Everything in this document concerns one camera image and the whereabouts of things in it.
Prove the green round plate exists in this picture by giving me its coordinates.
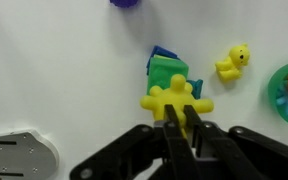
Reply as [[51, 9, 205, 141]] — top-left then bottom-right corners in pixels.
[[267, 59, 288, 128]]

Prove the silver metal mounting plate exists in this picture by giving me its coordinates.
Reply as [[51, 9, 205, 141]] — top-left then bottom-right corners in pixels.
[[0, 129, 60, 180]]

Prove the blue cube block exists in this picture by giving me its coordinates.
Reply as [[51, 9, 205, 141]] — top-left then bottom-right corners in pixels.
[[146, 45, 181, 76]]

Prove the purple spiky ball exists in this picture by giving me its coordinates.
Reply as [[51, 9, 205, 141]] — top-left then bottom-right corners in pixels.
[[109, 0, 141, 9]]

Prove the small teal block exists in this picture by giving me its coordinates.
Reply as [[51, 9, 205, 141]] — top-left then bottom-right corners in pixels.
[[186, 78, 204, 100]]

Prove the lime green cube block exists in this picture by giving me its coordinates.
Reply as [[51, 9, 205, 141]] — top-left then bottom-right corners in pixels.
[[151, 54, 181, 62]]

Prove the yellow bear toy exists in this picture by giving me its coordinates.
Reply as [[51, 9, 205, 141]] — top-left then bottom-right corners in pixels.
[[214, 43, 253, 83]]

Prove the yellow plush toy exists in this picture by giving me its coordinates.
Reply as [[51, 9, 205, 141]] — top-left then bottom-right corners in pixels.
[[139, 73, 215, 134]]

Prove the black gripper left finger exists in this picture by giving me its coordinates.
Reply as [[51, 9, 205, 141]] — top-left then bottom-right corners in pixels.
[[68, 104, 202, 180]]

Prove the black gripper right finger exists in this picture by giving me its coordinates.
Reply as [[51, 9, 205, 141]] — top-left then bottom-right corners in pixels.
[[183, 104, 288, 180]]

